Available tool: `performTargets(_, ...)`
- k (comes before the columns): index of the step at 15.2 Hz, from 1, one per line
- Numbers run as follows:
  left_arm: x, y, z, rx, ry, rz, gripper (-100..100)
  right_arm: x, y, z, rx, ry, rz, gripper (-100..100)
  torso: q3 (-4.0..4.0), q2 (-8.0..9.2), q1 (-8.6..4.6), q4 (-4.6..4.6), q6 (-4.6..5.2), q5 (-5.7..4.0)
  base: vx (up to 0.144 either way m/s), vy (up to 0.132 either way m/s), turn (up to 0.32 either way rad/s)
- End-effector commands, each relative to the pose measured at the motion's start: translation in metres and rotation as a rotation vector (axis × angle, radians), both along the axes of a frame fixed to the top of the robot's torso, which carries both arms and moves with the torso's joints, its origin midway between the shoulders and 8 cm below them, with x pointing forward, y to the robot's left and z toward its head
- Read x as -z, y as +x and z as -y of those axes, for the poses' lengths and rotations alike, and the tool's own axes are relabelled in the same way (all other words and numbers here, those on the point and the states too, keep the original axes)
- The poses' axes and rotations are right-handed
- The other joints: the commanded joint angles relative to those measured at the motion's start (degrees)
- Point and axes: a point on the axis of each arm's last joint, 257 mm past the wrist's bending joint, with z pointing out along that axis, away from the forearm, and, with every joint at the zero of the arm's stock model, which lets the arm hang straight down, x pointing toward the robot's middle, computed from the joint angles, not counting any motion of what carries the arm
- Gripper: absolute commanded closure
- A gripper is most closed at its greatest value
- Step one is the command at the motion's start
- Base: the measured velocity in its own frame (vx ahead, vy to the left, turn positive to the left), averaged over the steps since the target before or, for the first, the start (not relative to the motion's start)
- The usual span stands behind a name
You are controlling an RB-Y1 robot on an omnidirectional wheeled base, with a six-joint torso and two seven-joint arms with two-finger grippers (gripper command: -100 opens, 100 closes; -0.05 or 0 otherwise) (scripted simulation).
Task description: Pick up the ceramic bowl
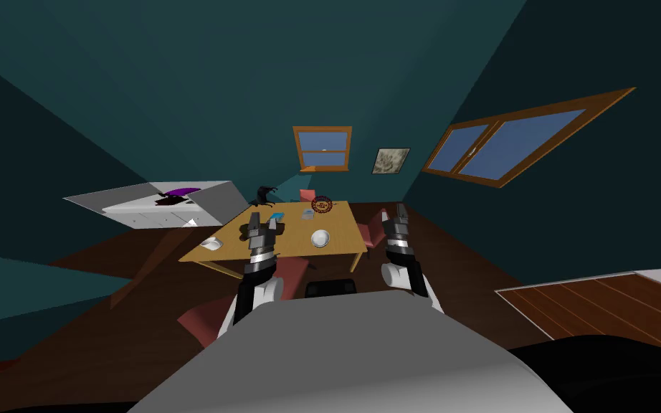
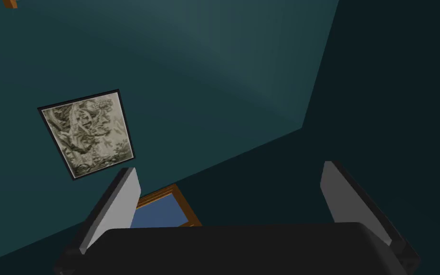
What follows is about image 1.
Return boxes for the small wooden framed window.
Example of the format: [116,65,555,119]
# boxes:
[292,125,353,174]

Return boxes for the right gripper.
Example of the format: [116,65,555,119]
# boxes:
[381,203,412,244]

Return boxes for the black horse statue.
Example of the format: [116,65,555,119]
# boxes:
[247,185,280,208]

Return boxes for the light wooden table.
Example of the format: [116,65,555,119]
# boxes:
[178,200,368,281]

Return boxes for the grey framed wall picture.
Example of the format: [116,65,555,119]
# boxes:
[371,147,412,176]

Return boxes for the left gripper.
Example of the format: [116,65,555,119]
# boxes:
[246,212,279,254]

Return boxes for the large wooden framed window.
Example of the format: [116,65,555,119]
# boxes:
[421,86,638,189]

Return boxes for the brown wooden white-edged furniture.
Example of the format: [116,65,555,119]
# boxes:
[494,266,661,364]

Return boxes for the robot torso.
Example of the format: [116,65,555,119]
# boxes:
[128,278,574,413]

